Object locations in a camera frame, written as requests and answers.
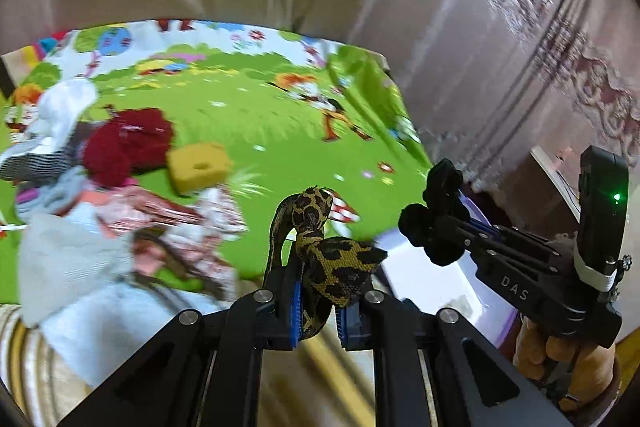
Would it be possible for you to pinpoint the pink lace-trimmed curtain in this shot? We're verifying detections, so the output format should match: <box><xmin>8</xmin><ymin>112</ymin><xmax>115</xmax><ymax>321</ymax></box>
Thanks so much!
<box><xmin>295</xmin><ymin>0</ymin><xmax>640</xmax><ymax>238</ymax></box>

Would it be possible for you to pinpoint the light blue fluffy towel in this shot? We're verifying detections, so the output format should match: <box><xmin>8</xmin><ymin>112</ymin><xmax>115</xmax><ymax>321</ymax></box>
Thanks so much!
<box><xmin>40</xmin><ymin>274</ymin><xmax>239</xmax><ymax>389</ymax></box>

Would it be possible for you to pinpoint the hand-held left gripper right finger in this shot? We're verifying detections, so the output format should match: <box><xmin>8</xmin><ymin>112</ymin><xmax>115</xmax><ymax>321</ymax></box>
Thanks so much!
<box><xmin>336</xmin><ymin>288</ymin><xmax>573</xmax><ymax>427</ymax></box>

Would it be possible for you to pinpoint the red knitted cloth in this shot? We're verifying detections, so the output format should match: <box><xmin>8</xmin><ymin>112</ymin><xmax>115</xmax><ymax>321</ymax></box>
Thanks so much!
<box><xmin>82</xmin><ymin>108</ymin><xmax>175</xmax><ymax>186</ymax></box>

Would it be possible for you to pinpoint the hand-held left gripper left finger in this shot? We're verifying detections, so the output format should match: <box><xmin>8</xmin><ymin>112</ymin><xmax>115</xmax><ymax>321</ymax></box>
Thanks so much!
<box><xmin>57</xmin><ymin>252</ymin><xmax>306</xmax><ymax>427</ymax></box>

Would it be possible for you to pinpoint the pale grey cloth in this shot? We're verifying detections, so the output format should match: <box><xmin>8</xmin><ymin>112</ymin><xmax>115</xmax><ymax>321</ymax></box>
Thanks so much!
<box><xmin>17</xmin><ymin>211</ymin><xmax>137</xmax><ymax>329</ymax></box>

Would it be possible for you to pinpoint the black and white striped cloth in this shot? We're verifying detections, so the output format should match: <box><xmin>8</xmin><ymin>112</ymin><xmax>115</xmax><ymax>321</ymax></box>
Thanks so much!
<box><xmin>0</xmin><ymin>141</ymin><xmax>87</xmax><ymax>184</ymax></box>

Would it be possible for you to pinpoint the purple and white box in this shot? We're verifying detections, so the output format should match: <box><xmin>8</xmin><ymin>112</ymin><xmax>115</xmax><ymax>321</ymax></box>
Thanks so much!
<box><xmin>372</xmin><ymin>199</ymin><xmax>523</xmax><ymax>349</ymax></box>

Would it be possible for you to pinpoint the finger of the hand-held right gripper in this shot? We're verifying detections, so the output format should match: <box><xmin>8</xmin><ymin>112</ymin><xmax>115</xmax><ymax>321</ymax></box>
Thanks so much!
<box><xmin>430</xmin><ymin>212</ymin><xmax>501</xmax><ymax>270</ymax></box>
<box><xmin>450</xmin><ymin>189</ymin><xmax>503</xmax><ymax>238</ymax></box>

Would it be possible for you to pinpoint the yellow sponge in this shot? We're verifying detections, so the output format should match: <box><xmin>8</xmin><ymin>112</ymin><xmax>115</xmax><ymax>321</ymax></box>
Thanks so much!
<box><xmin>166</xmin><ymin>143</ymin><xmax>234</xmax><ymax>196</ymax></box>

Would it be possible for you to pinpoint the black scrunchie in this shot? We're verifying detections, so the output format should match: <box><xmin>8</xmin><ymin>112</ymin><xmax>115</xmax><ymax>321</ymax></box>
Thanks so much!
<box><xmin>398</xmin><ymin>158</ymin><xmax>469</xmax><ymax>267</ymax></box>

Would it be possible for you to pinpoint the white side table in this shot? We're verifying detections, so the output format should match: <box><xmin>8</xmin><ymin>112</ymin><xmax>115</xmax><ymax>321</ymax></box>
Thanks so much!
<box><xmin>530</xmin><ymin>146</ymin><xmax>583</xmax><ymax>214</ymax></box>

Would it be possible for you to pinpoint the person's right hand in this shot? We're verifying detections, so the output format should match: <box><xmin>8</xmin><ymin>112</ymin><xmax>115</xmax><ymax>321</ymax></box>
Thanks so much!
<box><xmin>512</xmin><ymin>319</ymin><xmax>622</xmax><ymax>413</ymax></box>

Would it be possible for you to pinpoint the green cartoon printed blanket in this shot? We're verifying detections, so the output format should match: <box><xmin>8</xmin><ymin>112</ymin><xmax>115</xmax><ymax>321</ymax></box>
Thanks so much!
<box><xmin>0</xmin><ymin>19</ymin><xmax>434</xmax><ymax>304</ymax></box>

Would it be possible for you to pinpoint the leopard print scrunchie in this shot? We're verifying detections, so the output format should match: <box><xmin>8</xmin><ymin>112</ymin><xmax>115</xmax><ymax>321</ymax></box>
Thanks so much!
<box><xmin>263</xmin><ymin>187</ymin><xmax>389</xmax><ymax>341</ymax></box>

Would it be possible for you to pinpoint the pink patterned cloth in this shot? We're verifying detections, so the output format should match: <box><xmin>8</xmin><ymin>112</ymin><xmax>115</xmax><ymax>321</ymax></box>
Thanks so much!
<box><xmin>95</xmin><ymin>184</ymin><xmax>249</xmax><ymax>294</ymax></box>

